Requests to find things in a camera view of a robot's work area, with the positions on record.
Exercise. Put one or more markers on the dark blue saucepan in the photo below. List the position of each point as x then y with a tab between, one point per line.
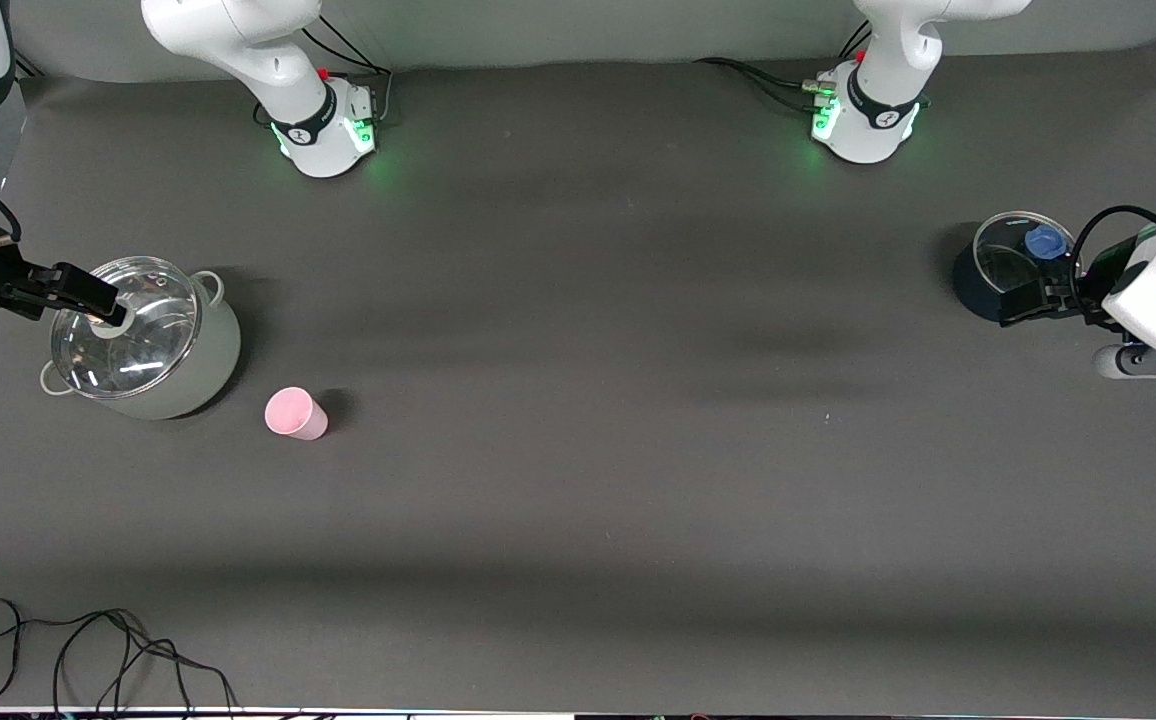
973	290

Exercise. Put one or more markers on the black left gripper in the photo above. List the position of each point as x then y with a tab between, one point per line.
1088	297

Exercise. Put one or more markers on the pink plastic cup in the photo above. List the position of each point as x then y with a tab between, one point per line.
293	412

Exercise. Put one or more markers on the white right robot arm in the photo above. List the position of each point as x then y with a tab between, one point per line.
238	40

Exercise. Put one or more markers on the dark grey table mat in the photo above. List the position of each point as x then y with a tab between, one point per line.
578	300

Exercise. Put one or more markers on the glass lid with blue knob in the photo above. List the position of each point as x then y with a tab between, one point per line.
1008	250

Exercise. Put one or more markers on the glass lid with grey knob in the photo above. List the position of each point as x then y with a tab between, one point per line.
143	350

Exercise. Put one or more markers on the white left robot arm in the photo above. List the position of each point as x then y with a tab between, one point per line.
878	90

